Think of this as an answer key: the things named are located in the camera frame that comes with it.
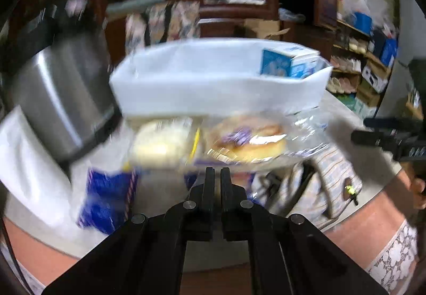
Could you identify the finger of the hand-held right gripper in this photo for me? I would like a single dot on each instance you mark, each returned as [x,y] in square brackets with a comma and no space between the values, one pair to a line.
[386,123]
[376,140]

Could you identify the white paper bag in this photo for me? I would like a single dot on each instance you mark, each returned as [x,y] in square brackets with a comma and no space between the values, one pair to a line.
[30,168]

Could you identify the bear print tote bag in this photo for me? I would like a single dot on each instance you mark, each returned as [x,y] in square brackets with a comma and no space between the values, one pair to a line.
[163,23]

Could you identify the white lace garment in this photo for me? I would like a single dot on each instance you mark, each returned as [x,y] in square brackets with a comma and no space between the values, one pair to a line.
[396,258]

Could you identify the cardboard box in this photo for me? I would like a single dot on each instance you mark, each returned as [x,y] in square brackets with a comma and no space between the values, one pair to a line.
[266,28]

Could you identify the blue snack packet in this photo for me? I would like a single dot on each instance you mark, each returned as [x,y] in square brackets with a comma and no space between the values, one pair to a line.
[106,198]

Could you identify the blue and white carton box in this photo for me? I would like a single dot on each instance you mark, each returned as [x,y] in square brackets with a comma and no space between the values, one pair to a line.
[286,63]

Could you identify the shoe rack shelf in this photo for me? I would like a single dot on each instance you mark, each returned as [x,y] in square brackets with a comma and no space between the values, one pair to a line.
[362,61]

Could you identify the silver pressure cooker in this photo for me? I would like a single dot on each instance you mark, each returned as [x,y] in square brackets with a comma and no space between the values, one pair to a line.
[63,98]

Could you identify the round bread purple label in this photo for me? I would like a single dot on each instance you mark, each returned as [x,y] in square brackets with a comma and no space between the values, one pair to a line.
[248,140]

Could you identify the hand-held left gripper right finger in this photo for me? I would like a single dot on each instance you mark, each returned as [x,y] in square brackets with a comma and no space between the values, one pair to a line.
[226,183]

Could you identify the person's right leg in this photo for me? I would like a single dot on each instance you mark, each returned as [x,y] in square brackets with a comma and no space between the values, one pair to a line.
[372,211]

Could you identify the green and white packet pack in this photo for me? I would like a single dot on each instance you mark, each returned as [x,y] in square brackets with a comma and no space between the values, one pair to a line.
[361,106]

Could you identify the pale bread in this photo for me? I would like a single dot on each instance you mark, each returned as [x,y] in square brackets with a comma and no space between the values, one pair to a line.
[163,143]

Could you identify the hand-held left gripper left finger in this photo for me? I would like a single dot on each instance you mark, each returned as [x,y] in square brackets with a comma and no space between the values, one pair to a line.
[209,183]

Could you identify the white fabric storage bin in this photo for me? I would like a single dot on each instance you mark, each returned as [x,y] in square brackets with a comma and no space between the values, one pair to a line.
[213,81]

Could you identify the clear plastic bag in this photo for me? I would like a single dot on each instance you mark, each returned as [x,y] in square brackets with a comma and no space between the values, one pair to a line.
[291,15]

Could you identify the checkered cloth pouch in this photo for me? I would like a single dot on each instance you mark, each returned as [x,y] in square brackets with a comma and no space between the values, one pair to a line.
[319,188]

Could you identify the person's leg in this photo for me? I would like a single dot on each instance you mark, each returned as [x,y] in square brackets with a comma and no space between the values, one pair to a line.
[372,211]
[36,241]

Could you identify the person's left leg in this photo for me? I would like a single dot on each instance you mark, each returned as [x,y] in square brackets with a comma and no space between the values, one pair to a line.
[36,241]

